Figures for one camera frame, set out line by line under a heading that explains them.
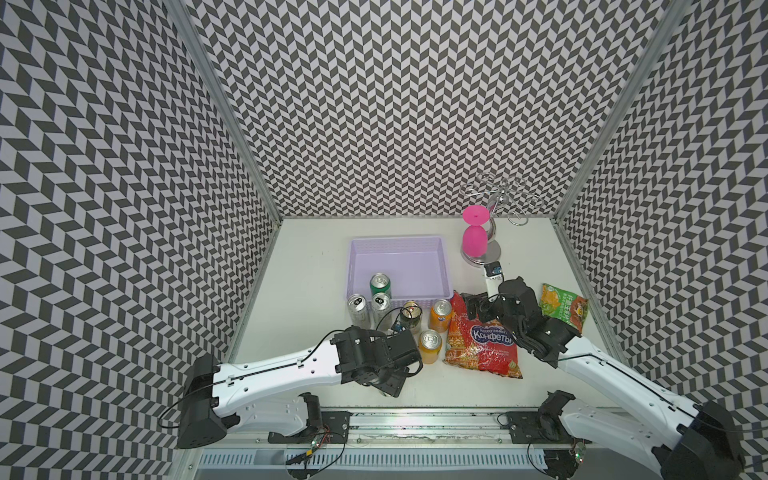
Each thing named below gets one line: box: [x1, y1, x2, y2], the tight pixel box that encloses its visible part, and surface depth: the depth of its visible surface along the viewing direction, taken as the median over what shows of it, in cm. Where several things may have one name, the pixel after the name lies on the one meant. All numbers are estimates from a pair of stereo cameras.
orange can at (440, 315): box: [429, 298, 452, 333], surface depth 85 cm
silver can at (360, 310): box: [347, 293, 371, 329], surface depth 82 cm
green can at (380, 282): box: [370, 272, 392, 298], surface depth 90 cm
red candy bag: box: [443, 290, 523, 379], surface depth 83 cm
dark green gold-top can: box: [400, 300, 423, 335], surface depth 85 cm
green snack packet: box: [539, 283, 589, 333], surface depth 93 cm
